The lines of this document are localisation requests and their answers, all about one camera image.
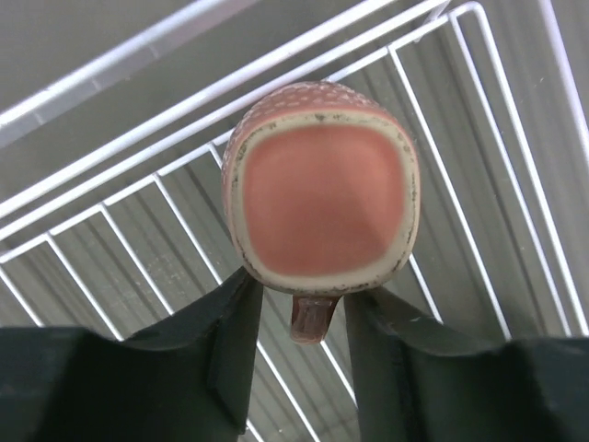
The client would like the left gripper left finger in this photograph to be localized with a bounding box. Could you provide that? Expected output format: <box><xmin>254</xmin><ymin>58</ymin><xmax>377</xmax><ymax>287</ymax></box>
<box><xmin>1</xmin><ymin>270</ymin><xmax>263</xmax><ymax>441</ymax></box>

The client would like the white wire dish rack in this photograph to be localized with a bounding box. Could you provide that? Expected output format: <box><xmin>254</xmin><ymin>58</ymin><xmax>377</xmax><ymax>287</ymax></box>
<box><xmin>1</xmin><ymin>1</ymin><xmax>588</xmax><ymax>441</ymax></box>

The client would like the pink ceramic mug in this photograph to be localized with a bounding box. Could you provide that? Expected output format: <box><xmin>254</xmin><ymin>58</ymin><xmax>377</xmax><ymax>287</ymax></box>
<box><xmin>222</xmin><ymin>81</ymin><xmax>421</xmax><ymax>344</ymax></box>

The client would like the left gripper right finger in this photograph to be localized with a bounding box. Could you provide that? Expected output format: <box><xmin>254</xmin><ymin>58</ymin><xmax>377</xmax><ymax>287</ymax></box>
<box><xmin>344</xmin><ymin>288</ymin><xmax>588</xmax><ymax>441</ymax></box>

